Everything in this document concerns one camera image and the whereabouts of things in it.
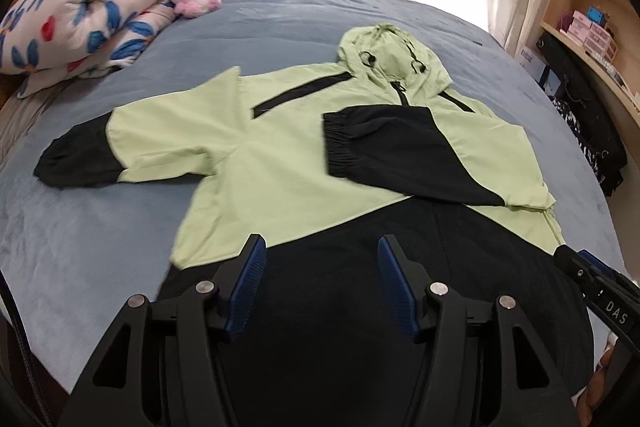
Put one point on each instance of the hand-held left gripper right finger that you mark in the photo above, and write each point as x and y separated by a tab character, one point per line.
397	282

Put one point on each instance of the floral quilt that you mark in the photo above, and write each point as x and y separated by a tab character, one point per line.
75	7

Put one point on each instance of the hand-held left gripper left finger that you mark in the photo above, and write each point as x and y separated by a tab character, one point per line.
247	277

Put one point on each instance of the blue bed sheet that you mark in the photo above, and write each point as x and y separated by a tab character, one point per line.
300	22

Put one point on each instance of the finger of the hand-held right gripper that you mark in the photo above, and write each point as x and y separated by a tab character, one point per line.
570	259
600	264

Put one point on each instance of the white cardboard box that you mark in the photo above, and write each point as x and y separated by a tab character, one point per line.
531	63

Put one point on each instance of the green and black hooded jacket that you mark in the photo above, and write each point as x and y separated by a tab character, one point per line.
280	167

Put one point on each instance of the person's right hand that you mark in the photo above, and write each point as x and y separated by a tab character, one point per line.
605	369

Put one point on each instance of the white blue packet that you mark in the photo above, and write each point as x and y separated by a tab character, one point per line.
552	82

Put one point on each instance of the black white patterned cloth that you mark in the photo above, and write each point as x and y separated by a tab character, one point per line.
575	127

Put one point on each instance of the black bag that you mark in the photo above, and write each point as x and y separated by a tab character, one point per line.
595	117

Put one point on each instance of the pink drawer organizer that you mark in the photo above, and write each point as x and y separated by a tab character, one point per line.
595	34

